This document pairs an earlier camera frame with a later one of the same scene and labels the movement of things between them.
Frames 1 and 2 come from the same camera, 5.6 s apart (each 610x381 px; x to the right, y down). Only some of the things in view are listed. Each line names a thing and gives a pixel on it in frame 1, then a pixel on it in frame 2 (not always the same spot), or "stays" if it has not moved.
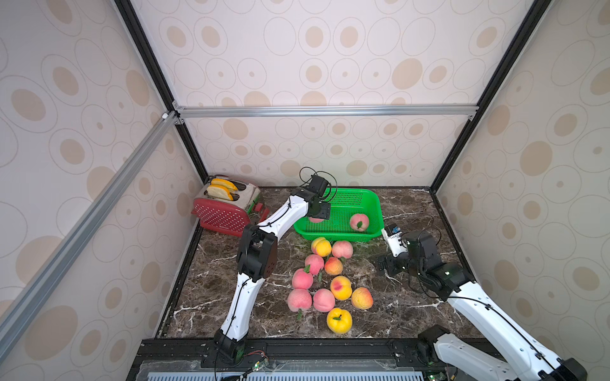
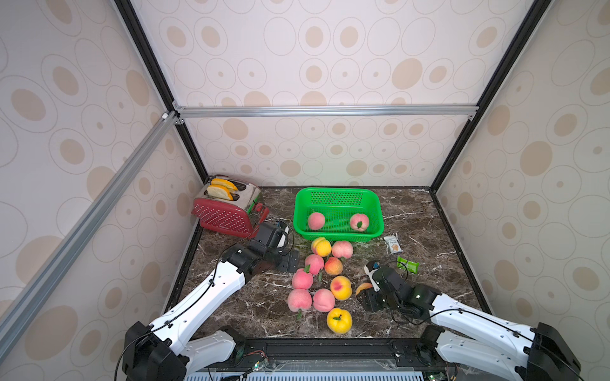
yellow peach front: x=339 y=321 stays
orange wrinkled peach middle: x=333 y=266 stays
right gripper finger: x=386 y=264 → x=369 y=299
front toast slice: x=219 y=191 stays
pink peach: x=299 y=298 stays
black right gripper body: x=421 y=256 → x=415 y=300
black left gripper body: x=316 y=209 → x=273 y=256
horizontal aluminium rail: x=191 y=113 stays
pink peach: x=359 y=221 stays
